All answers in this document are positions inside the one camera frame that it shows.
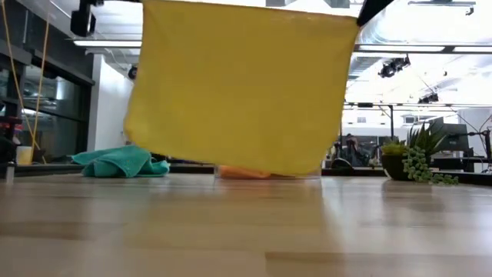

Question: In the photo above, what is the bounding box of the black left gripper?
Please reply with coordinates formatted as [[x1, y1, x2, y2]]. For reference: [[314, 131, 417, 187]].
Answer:
[[70, 0, 144, 38]]

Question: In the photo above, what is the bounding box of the yellow microfiber towel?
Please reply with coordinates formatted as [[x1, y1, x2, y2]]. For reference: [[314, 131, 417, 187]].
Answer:
[[123, 0, 361, 178]]

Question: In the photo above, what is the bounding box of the orange microfiber towel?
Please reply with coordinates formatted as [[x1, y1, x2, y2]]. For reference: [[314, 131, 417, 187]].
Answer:
[[218, 165, 272, 180]]

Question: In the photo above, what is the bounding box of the teal microfiber towel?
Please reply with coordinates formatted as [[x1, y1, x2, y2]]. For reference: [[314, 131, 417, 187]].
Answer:
[[71, 145, 171, 179]]

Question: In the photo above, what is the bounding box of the ceiling light strip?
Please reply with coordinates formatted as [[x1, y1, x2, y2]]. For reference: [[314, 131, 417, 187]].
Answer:
[[451, 45, 492, 54], [353, 44, 447, 54], [72, 39, 143, 48]]

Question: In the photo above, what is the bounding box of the black ceiling spotlight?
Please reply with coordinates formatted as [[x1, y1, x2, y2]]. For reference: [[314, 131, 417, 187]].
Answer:
[[378, 55, 411, 79], [417, 92, 440, 105]]

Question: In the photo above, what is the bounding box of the pale yellow cup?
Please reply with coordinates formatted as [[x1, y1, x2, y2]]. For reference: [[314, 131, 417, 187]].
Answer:
[[15, 145, 34, 166]]

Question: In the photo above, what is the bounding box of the black computer monitor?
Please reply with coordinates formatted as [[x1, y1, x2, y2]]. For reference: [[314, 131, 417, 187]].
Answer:
[[437, 122, 472, 153]]

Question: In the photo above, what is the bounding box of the potted succulent plant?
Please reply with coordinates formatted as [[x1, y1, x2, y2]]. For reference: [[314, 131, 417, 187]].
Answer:
[[380, 122, 460, 186]]

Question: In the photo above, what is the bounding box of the clear plastic bin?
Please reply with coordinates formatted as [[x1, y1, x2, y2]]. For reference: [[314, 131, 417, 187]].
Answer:
[[213, 163, 323, 181]]

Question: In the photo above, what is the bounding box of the yellow hanging cord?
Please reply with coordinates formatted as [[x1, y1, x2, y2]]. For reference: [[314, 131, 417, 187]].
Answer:
[[0, 0, 42, 152], [31, 17, 51, 149]]

